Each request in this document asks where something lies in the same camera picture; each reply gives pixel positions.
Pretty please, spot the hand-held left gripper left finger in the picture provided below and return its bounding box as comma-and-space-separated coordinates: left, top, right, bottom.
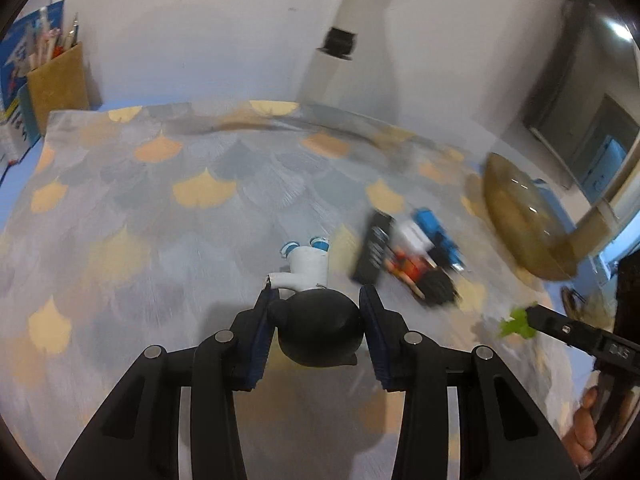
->
55, 290, 275, 480

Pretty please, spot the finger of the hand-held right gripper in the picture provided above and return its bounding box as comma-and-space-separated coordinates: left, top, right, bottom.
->
525, 302, 606, 356

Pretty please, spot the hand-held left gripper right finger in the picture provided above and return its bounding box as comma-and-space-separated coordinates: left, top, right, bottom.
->
360, 285, 581, 480

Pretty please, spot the green translucent toy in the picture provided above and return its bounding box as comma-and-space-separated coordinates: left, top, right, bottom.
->
497, 307, 535, 339

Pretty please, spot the black-headed white figurine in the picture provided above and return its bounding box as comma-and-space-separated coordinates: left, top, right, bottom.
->
264, 236, 365, 368

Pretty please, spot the amber ribbed glass bowl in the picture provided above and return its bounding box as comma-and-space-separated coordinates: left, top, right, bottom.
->
482, 152, 621, 281

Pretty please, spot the person's right hand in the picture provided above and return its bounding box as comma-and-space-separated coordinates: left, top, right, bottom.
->
570, 385, 638, 468

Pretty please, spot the small brown object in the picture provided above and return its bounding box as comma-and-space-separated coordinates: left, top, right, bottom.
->
560, 285, 618, 323

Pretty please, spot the red figurine with black hair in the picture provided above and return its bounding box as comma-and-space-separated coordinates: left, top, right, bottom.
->
385, 245, 463, 306

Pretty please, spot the flat black box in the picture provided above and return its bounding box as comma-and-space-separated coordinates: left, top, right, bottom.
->
352, 210, 396, 283

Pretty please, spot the blue rectangular device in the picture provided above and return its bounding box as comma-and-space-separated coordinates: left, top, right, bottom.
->
412, 207, 468, 273

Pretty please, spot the fan-patterned table mat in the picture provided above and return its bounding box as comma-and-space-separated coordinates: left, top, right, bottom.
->
0, 100, 606, 480

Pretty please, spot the dark monitor screen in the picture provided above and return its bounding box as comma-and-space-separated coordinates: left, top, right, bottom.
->
522, 0, 640, 206

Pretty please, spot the brown cork pen holder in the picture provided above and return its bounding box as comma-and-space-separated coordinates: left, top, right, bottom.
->
26, 42, 91, 133

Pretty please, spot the white pipe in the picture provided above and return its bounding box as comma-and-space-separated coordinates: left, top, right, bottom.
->
299, 0, 396, 108

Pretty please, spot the row of books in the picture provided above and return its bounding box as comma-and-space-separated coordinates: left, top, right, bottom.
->
0, 0, 66, 171

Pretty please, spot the bunch of pens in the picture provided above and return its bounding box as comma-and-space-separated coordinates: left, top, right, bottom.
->
25, 6, 81, 71

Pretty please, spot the black wall socket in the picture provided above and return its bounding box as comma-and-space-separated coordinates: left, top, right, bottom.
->
318, 26, 358, 61

